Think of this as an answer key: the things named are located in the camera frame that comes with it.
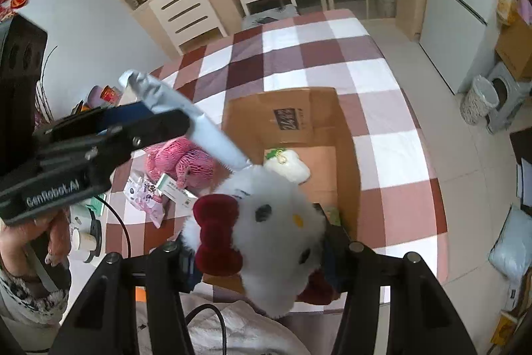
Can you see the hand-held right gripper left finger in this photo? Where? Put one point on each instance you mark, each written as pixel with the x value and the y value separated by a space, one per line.
pixel 191 274

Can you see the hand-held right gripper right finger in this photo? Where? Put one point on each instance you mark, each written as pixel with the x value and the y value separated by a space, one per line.
pixel 334 272

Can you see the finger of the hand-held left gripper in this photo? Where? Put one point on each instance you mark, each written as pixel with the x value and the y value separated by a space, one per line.
pixel 124 114
pixel 158 126

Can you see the pink spotted snake plush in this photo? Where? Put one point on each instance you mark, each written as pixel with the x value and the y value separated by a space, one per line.
pixel 183 163

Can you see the white green medicine box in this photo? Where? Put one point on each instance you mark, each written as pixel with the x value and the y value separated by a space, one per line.
pixel 176 195

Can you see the white pink wipes packet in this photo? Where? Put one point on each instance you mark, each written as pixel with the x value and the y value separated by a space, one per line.
pixel 145 197

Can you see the white cat plush toy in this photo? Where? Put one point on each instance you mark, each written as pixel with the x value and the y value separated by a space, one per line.
pixel 270 230

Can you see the brown cardboard box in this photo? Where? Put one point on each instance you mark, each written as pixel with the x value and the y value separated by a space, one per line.
pixel 349 172

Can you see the yellow container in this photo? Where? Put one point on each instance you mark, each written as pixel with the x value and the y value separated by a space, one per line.
pixel 506 1

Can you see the person's left hand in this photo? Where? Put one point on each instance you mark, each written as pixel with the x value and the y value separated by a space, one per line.
pixel 16 242

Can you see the red packet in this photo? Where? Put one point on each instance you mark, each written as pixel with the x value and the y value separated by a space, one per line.
pixel 111 95

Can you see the purple bowl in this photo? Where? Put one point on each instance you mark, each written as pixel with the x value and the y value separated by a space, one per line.
pixel 93 97

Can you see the white cup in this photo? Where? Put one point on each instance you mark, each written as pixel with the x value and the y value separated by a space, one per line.
pixel 83 245

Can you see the person's grey clothing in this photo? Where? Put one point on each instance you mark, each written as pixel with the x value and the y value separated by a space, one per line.
pixel 249 334

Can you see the small white plush toy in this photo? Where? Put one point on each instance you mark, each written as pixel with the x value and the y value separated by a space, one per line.
pixel 291 168

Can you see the black appliance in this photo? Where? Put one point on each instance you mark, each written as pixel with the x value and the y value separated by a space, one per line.
pixel 20 68

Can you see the light blue plastic bag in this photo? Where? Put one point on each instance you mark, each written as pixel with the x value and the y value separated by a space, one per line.
pixel 513 247

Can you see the checkered tablecloth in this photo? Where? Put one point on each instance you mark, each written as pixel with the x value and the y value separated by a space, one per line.
pixel 332 47

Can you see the patterned waste bin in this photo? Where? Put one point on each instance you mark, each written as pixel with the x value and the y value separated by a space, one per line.
pixel 474 109

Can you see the dark side table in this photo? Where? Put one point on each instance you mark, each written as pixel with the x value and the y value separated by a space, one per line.
pixel 521 155

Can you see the grey plastic stool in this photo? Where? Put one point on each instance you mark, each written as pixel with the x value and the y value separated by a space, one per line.
pixel 501 118

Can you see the closed cardboard carton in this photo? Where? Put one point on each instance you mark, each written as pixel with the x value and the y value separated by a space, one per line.
pixel 515 47

